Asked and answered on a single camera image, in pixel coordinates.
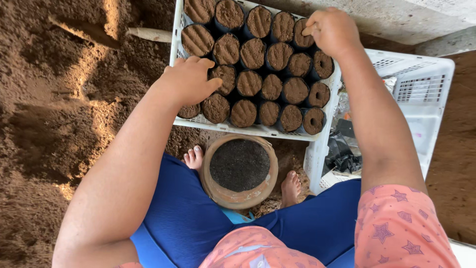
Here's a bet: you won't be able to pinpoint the person's right hand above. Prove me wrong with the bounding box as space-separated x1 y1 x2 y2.
301 7 363 60

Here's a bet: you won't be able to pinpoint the person's left hand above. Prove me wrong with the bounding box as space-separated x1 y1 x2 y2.
155 56 224 109

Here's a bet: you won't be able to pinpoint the white plastic crate with seedling bags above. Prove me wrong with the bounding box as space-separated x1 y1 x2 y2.
169 0 343 142

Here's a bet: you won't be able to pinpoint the person's left foot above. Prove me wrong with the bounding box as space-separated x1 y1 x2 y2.
183 145 204 172

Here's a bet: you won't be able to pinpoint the person's foot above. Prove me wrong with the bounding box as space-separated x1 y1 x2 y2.
183 145 204 172
280 170 302 209

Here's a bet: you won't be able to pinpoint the group of soil-filled black bags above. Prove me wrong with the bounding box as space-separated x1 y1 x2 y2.
177 0 335 136

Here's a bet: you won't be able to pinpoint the crumpled clear plastic wrapper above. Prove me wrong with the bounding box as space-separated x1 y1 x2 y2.
333 91 351 129

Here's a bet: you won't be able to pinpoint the dark fine compost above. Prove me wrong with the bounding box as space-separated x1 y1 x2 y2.
209 139 271 193

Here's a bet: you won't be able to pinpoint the white plastic crate with supplies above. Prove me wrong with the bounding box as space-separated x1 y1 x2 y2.
303 48 456 196

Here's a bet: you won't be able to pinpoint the clay-stained round bucket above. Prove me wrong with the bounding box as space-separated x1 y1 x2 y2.
200 134 279 210

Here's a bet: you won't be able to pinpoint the pile of empty black bags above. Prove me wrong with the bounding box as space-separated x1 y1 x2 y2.
323 130 363 176

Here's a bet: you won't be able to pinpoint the person's blue trousers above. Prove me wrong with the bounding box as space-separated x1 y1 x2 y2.
130 153 362 268

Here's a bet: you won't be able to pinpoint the heap of brown soil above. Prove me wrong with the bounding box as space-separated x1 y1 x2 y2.
0 0 176 268

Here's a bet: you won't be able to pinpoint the light blue plastic stool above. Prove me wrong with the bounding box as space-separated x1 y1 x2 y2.
222 208 256 225

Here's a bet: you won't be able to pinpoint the person's right foot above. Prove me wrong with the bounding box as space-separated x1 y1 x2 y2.
280 170 302 209

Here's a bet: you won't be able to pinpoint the person's pink star-print shirt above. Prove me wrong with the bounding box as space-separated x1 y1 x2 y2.
115 184 462 268

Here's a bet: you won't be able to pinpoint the wooden-handled soil hoe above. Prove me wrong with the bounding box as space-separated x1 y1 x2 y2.
48 15 174 50

